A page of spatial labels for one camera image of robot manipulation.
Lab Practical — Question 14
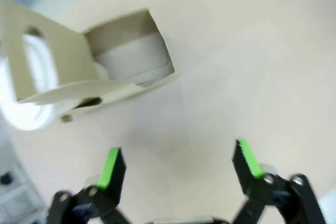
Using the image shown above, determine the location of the brown cardboard cup carrier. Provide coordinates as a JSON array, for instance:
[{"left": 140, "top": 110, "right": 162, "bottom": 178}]
[{"left": 0, "top": 0, "right": 181, "bottom": 123}]

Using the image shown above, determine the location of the white lidded paper cup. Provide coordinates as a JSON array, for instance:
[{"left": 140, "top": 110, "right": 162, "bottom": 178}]
[{"left": 0, "top": 33, "right": 61, "bottom": 132}]

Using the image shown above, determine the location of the grey drawer unit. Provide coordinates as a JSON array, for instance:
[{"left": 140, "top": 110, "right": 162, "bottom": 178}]
[{"left": 0, "top": 155, "right": 49, "bottom": 224}]

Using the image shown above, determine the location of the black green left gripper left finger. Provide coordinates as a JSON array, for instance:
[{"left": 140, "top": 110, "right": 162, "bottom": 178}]
[{"left": 48, "top": 146, "right": 130, "bottom": 224}]

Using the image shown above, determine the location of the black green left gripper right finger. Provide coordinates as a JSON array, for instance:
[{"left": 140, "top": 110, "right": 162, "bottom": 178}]
[{"left": 232, "top": 138, "right": 327, "bottom": 224}]

